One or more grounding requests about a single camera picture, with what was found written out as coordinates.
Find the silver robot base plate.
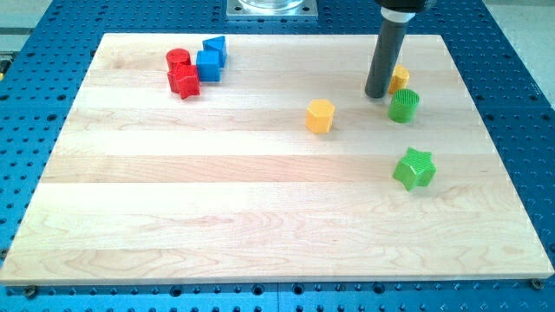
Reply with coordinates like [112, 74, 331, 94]
[225, 0, 318, 19]

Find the red cylinder block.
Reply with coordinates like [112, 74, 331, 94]
[166, 49, 192, 71]

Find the light wooden board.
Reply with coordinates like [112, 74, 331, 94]
[1, 33, 553, 286]

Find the red star block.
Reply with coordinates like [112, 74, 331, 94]
[167, 65, 200, 99]

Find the yellow block behind rod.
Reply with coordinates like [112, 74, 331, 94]
[388, 64, 410, 94]

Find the yellow hexagon block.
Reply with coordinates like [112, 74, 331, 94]
[305, 99, 335, 133]

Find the blue perforated metal table plate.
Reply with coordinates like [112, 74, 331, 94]
[1, 1, 554, 311]

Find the blue triangle block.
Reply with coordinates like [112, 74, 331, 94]
[202, 36, 227, 68]

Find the green star block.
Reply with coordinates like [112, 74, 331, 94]
[393, 146, 437, 192]

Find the green cylinder block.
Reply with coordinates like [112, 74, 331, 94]
[388, 88, 420, 123]

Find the black robot arm flange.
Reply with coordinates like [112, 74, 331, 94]
[375, 0, 437, 13]

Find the blue cube block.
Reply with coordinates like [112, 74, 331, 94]
[196, 50, 220, 82]

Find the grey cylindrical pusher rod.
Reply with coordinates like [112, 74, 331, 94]
[365, 7, 416, 99]

